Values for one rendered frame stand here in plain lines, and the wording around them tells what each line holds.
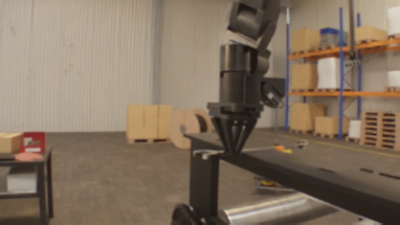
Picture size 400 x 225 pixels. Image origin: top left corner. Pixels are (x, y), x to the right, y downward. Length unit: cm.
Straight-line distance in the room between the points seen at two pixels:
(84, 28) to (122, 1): 174
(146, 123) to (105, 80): 318
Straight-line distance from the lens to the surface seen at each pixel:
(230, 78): 48
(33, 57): 1034
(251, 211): 96
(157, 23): 1072
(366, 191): 36
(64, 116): 1019
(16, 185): 258
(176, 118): 704
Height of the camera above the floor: 127
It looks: level
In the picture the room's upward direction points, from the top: 1 degrees clockwise
